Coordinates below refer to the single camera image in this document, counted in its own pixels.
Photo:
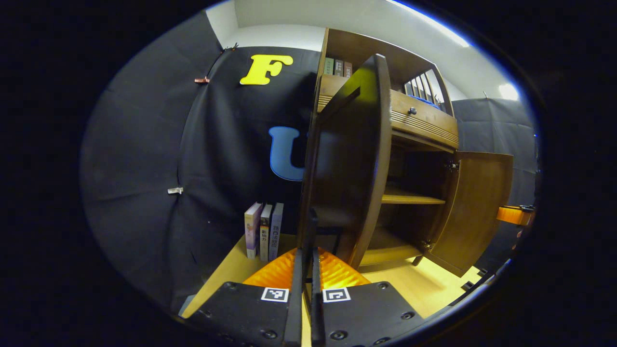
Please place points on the wooden inner cabinet shelf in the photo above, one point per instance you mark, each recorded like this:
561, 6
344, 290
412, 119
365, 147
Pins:
409, 196

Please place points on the brown book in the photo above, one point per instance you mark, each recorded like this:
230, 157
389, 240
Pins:
347, 70

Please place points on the metal door hinge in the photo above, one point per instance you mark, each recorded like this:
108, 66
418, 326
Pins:
452, 166

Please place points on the black clip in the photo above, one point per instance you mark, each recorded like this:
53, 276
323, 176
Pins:
230, 47

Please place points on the silver clip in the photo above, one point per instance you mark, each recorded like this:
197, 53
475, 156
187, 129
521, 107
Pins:
175, 190

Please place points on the wooden cabinet door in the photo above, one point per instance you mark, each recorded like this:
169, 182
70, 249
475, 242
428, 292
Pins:
477, 207
352, 164

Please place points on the wooden cabinet drawer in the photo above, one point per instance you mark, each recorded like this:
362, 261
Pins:
424, 123

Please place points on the black backdrop cloth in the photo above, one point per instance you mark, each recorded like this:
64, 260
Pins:
144, 168
496, 125

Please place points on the blue towel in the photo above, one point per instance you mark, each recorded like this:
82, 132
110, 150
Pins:
426, 100

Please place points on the wooden double-door shoe cabinet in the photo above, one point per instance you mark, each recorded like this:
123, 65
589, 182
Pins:
424, 130

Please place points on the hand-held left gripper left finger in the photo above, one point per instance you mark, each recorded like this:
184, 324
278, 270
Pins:
293, 313

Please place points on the copper clip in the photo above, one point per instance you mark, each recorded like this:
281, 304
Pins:
202, 80

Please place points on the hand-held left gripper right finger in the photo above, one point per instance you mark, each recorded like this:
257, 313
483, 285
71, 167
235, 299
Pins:
316, 313

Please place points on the light purple book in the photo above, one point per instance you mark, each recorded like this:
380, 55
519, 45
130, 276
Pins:
251, 231

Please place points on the dark grey book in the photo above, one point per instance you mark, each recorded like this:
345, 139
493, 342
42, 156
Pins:
339, 67

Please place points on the white pink book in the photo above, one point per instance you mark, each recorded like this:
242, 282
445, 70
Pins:
265, 236

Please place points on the small ceiling light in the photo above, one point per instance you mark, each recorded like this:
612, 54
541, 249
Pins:
509, 91

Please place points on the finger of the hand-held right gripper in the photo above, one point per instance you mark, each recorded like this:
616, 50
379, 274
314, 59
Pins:
511, 215

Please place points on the grey blue book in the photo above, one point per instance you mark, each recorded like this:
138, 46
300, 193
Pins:
276, 231

